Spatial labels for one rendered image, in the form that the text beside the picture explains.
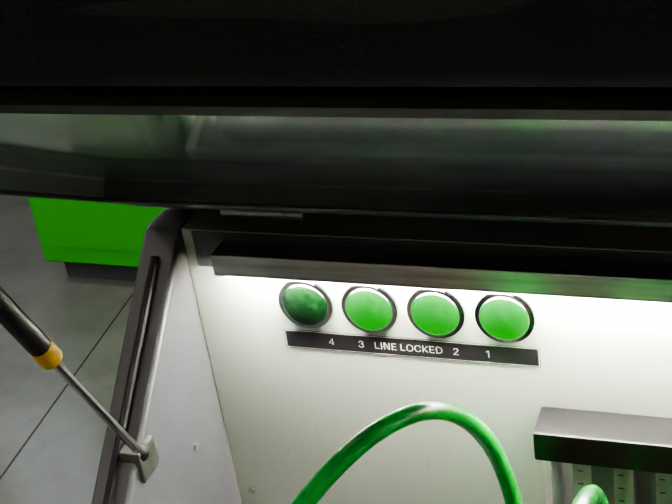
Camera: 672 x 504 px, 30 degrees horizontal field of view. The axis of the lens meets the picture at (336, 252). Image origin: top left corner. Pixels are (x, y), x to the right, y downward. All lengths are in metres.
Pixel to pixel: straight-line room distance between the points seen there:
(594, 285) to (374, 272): 0.18
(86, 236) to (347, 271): 3.04
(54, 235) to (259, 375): 2.97
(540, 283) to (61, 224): 3.18
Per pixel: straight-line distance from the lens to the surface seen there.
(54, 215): 4.08
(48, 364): 0.97
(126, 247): 4.00
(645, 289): 0.99
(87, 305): 4.05
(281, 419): 1.21
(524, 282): 1.01
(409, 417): 0.89
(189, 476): 1.19
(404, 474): 1.20
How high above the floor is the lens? 1.95
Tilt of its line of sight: 29 degrees down
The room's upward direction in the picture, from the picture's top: 9 degrees counter-clockwise
